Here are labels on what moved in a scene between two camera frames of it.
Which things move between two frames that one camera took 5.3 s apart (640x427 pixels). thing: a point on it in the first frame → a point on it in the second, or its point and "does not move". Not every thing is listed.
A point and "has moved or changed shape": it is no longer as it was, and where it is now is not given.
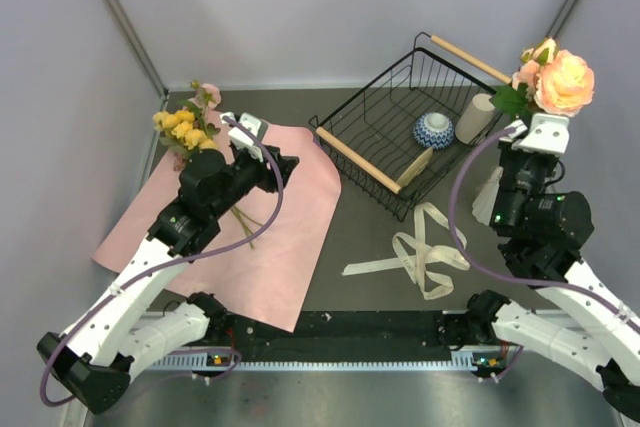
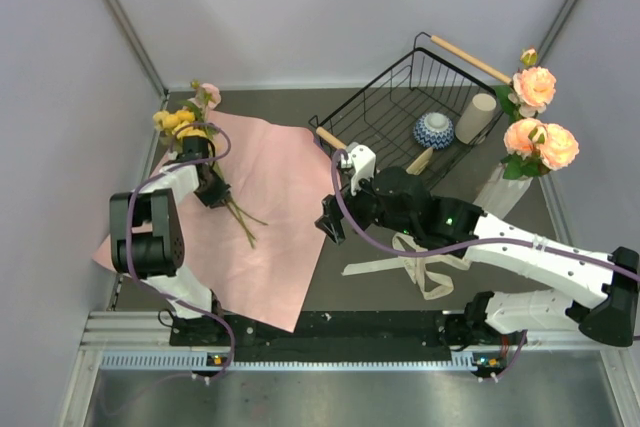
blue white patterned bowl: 434,130 does not move
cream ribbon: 437,244 does not move
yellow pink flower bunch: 189,130 does not move
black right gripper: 505,149 → 331,221
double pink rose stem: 559,82 has moved or changed shape
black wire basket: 416,121 does not move
